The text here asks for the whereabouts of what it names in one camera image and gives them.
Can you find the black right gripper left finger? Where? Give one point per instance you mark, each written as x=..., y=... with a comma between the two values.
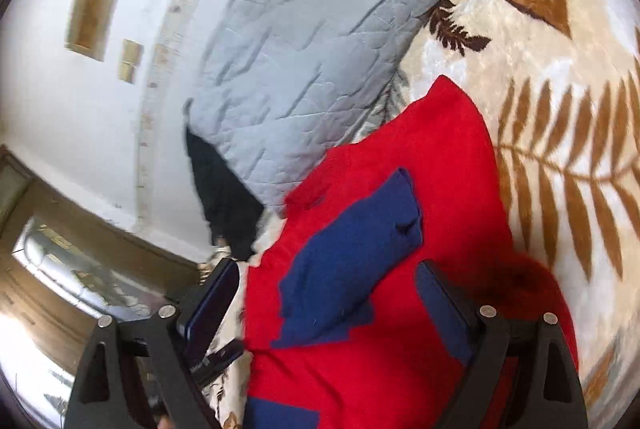
x=130, y=371

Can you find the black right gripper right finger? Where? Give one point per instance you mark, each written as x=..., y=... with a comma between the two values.
x=545, y=392

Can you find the red and blue knit sweater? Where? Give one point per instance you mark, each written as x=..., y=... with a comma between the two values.
x=338, y=333

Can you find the black clothes pile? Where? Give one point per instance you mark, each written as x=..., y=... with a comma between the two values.
x=231, y=211

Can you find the wooden glass-panel door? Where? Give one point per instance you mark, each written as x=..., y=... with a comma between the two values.
x=62, y=268

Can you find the cream leaf-pattern fleece blanket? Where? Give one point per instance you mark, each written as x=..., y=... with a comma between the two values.
x=557, y=84

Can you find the grey quilted pillow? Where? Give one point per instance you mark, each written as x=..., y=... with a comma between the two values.
x=283, y=81

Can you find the small beige wall socket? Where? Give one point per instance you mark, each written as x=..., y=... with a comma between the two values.
x=131, y=58

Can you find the large beige wall switch plate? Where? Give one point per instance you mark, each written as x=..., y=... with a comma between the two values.
x=89, y=26

